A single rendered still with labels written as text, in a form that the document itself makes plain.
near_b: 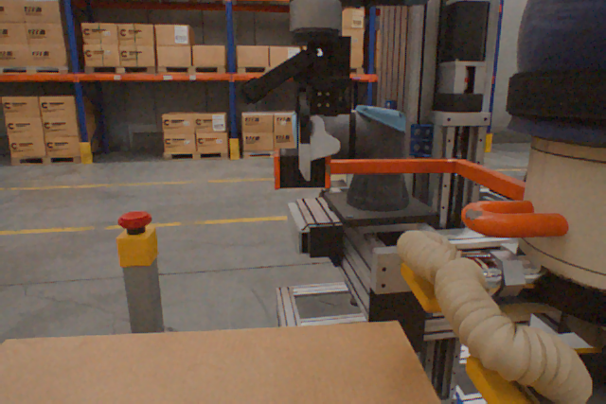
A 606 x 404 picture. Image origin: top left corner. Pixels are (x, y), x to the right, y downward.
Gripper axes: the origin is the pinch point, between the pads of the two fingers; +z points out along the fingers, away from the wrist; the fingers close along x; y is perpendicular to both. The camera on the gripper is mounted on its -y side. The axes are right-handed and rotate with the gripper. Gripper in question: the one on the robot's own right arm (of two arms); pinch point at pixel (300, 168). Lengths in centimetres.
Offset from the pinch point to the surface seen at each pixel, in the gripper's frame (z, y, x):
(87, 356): 23.9, -30.5, -11.6
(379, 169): 0.1, 12.3, -1.1
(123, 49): -86, -280, 665
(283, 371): 23.9, -3.2, -16.2
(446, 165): -0.5, 23.2, -1.1
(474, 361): 10.9, 13.3, -31.6
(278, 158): -2.4, -3.5, -4.1
